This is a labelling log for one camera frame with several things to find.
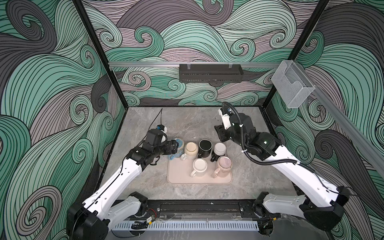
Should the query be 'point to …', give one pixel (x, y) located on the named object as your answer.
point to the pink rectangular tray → (179, 172)
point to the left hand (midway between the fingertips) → (173, 143)
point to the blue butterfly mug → (180, 150)
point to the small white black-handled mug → (219, 149)
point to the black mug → (205, 146)
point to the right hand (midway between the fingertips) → (220, 124)
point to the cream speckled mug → (191, 151)
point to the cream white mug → (200, 166)
